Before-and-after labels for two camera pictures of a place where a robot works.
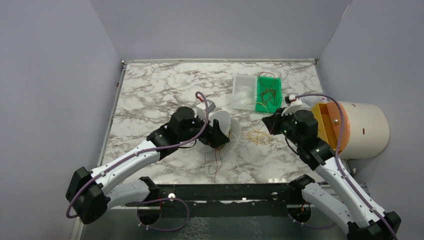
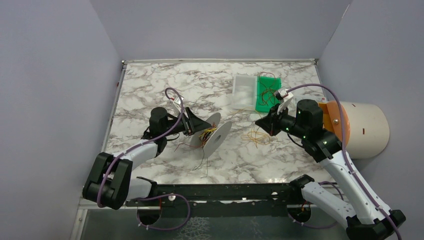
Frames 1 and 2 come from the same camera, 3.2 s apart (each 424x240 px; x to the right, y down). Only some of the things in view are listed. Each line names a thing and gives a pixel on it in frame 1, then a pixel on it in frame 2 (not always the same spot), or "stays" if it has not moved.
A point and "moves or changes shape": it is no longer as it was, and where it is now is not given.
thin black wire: x=209 y=166 -> x=202 y=159
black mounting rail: x=225 y=200 stays
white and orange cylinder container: x=365 y=132 stays
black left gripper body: x=214 y=134 -> x=188 y=122
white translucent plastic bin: x=244 y=91 stays
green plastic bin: x=268 y=94 stays
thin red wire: x=217 y=166 moves or changes shape
